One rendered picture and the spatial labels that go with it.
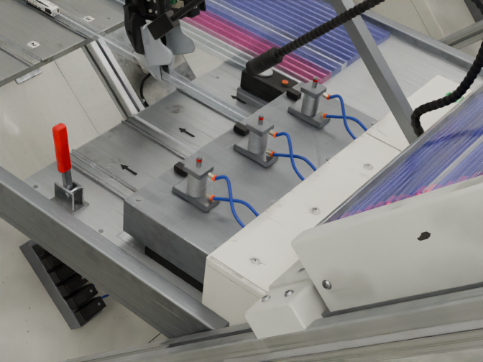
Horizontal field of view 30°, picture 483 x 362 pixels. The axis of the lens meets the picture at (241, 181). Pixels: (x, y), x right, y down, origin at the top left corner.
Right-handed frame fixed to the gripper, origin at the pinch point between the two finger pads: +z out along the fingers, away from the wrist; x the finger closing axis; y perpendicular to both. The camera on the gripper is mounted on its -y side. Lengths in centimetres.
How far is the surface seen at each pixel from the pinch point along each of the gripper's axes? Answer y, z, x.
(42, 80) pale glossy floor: -88, 40, 43
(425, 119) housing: 38.2, 2.2, 7.8
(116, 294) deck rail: 21.4, 10.2, -32.0
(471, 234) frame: 64, -15, -33
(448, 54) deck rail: 26.9, 6.9, 36.0
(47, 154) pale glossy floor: -78, 53, 33
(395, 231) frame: 58, -13, -33
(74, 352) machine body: -9.9, 44.7, -18.6
